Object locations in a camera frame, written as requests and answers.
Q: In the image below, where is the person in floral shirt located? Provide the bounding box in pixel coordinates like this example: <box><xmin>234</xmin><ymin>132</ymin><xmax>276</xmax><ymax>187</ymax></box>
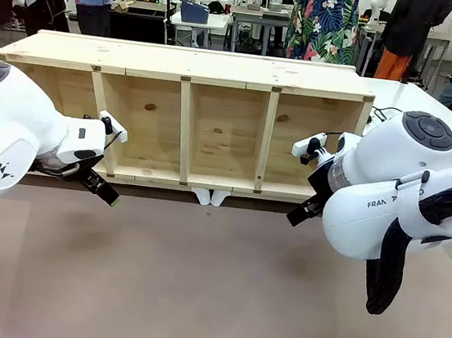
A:
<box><xmin>282</xmin><ymin>0</ymin><xmax>364</xmax><ymax>68</ymax></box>

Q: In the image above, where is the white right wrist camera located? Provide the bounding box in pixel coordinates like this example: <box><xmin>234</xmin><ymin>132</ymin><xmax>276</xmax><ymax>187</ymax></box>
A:
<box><xmin>289</xmin><ymin>128</ymin><xmax>331</xmax><ymax>168</ymax></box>

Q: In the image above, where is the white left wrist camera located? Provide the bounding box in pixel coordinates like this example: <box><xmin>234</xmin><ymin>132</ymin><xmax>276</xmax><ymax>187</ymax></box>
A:
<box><xmin>95</xmin><ymin>109</ymin><xmax>131</xmax><ymax>146</ymax></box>

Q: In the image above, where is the thin black cable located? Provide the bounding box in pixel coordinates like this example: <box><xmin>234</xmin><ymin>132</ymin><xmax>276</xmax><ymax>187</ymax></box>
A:
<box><xmin>365</xmin><ymin>104</ymin><xmax>402</xmax><ymax>128</ymax></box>

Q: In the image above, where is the white background table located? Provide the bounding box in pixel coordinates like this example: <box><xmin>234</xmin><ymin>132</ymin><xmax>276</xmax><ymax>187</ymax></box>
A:
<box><xmin>166</xmin><ymin>7</ymin><xmax>234</xmax><ymax>52</ymax></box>

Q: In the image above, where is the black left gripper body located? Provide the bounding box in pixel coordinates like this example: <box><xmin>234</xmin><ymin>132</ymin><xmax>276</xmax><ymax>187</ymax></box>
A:
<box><xmin>28</xmin><ymin>148</ymin><xmax>110</xmax><ymax>195</ymax></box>

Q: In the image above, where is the grey background table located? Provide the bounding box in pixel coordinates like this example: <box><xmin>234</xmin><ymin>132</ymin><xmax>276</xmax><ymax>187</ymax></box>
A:
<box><xmin>225</xmin><ymin>3</ymin><xmax>292</xmax><ymax>58</ymax></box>

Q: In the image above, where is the person in orange trousers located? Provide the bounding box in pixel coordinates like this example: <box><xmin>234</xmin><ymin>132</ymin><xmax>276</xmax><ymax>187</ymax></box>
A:
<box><xmin>373</xmin><ymin>0</ymin><xmax>452</xmax><ymax>88</ymax></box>

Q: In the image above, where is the light wooden shelf unit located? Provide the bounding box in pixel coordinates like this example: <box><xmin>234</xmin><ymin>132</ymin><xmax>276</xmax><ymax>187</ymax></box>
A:
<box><xmin>0</xmin><ymin>23</ymin><xmax>380</xmax><ymax>214</ymax></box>

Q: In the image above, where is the black tripod stand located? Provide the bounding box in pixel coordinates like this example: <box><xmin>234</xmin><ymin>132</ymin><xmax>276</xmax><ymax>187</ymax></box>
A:
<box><xmin>154</xmin><ymin>0</ymin><xmax>179</xmax><ymax>46</ymax></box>

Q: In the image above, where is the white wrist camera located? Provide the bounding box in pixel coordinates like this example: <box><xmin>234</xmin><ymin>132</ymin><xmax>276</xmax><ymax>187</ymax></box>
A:
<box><xmin>289</xmin><ymin>128</ymin><xmax>331</xmax><ymax>168</ymax></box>
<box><xmin>95</xmin><ymin>109</ymin><xmax>131</xmax><ymax>146</ymax></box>

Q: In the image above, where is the blue box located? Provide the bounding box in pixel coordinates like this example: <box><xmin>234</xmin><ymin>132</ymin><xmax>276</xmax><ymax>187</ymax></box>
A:
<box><xmin>178</xmin><ymin>0</ymin><xmax>212</xmax><ymax>26</ymax></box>

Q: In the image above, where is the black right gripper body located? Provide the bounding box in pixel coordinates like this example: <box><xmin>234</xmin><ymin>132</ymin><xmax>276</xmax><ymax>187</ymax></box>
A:
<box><xmin>302</xmin><ymin>161</ymin><xmax>340</xmax><ymax>211</ymax></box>

